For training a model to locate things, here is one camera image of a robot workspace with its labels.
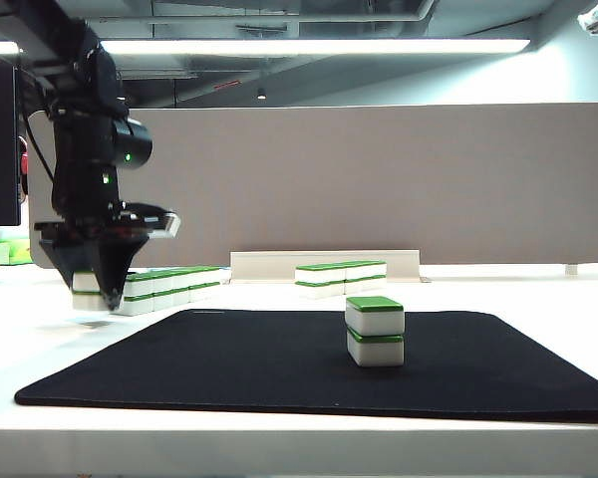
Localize beige metal partition bracket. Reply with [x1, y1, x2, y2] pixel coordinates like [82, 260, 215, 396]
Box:
[227, 249, 433, 286]

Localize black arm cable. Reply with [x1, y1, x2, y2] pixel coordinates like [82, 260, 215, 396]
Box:
[22, 112, 57, 190]

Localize black UGREEN desk mat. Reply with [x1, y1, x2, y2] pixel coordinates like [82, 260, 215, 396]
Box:
[13, 309, 598, 426]

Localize light green box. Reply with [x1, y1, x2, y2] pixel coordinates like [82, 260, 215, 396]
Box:
[0, 238, 32, 268]

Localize grey fabric desk partition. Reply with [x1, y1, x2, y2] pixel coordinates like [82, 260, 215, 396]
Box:
[28, 102, 598, 270]

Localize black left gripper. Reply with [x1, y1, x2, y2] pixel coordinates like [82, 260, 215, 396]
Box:
[33, 198, 150, 314]

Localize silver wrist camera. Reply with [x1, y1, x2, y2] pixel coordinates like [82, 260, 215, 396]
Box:
[121, 201, 182, 240]

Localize long white linear ceiling lamp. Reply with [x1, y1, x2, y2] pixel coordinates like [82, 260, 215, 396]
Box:
[0, 38, 532, 57]

